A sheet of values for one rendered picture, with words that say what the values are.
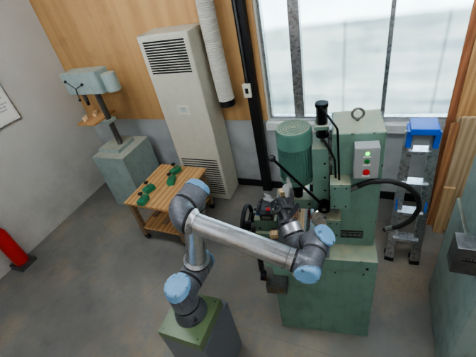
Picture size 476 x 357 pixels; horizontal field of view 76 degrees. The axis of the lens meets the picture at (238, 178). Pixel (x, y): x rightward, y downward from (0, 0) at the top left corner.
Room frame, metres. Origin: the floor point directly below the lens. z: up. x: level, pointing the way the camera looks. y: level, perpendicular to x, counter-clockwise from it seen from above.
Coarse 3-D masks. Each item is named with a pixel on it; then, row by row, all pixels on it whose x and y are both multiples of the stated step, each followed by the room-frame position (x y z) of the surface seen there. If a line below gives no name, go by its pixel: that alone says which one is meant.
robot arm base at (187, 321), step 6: (204, 300) 1.06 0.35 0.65; (198, 306) 1.00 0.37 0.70; (204, 306) 1.02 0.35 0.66; (174, 312) 1.02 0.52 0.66; (192, 312) 0.96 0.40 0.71; (198, 312) 0.97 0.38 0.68; (204, 312) 0.98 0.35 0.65; (180, 318) 0.96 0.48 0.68; (186, 318) 0.95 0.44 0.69; (192, 318) 0.95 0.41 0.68; (198, 318) 0.95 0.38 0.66; (180, 324) 0.95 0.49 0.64; (186, 324) 0.94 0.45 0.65; (192, 324) 0.93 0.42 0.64
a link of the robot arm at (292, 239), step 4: (292, 232) 0.88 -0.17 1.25; (296, 232) 0.87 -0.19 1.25; (300, 232) 0.88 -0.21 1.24; (304, 232) 0.89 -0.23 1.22; (284, 236) 0.89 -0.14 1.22; (288, 236) 0.88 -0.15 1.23; (292, 236) 0.87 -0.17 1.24; (296, 236) 0.86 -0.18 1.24; (288, 240) 0.86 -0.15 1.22; (292, 240) 0.85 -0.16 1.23; (296, 240) 0.84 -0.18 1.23; (288, 244) 0.85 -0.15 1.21; (292, 244) 0.84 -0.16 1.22; (296, 244) 0.83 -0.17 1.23; (300, 248) 0.80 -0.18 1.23
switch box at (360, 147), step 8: (360, 144) 1.06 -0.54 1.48; (368, 144) 1.05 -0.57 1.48; (376, 144) 1.04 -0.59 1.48; (360, 152) 1.04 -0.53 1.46; (376, 152) 1.01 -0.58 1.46; (360, 160) 1.04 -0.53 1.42; (376, 160) 1.01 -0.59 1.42; (360, 168) 1.03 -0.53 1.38; (368, 168) 1.02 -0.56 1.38; (376, 168) 1.01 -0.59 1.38; (360, 176) 1.03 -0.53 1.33; (368, 176) 1.02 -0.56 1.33; (376, 176) 1.01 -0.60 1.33
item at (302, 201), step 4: (304, 192) 1.32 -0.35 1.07; (312, 192) 1.30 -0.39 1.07; (304, 196) 1.28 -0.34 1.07; (308, 196) 1.27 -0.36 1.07; (296, 200) 1.27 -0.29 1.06; (300, 200) 1.26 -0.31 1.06; (304, 200) 1.25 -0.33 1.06; (308, 200) 1.25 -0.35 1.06; (312, 200) 1.24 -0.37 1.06; (300, 204) 1.26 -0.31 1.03; (304, 204) 1.26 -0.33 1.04; (312, 204) 1.24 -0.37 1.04; (304, 208) 1.26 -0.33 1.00; (308, 208) 1.25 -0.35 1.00; (312, 208) 1.24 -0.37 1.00
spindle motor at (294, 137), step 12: (288, 120) 1.37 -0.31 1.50; (300, 120) 1.34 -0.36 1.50; (276, 132) 1.29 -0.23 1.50; (288, 132) 1.25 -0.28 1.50; (300, 132) 1.23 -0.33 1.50; (288, 144) 1.22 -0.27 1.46; (300, 144) 1.21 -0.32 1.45; (288, 156) 1.23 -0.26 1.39; (300, 156) 1.22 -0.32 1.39; (288, 168) 1.24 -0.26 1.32; (300, 168) 1.21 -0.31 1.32; (300, 180) 1.22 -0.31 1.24
